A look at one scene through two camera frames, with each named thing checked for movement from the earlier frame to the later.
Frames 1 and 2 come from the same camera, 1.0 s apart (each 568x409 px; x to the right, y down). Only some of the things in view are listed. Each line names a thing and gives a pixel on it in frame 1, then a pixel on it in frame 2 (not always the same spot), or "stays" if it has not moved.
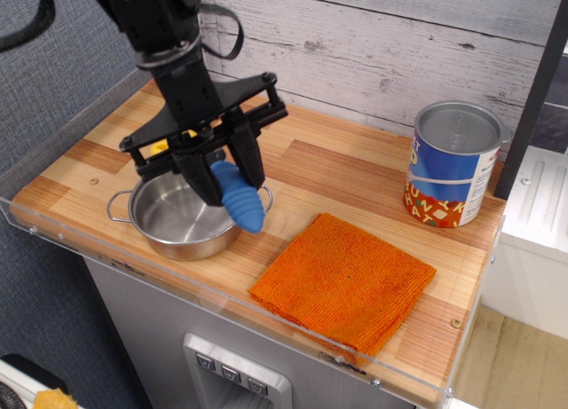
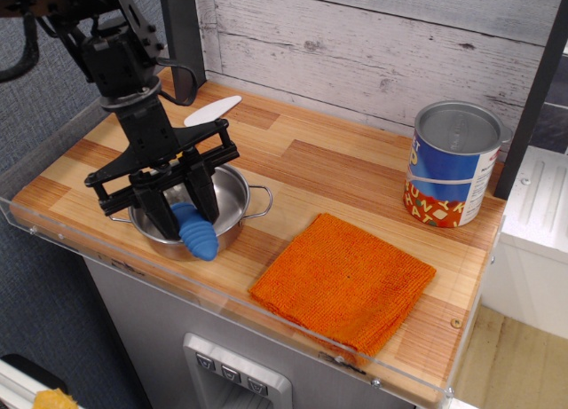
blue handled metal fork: [240, 200] to [197, 232]
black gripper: [199, 111] to [156, 154]
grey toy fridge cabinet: [187, 356] stays
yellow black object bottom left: [23, 385] stays
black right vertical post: [514, 161] stays
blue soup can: [453, 149] stays
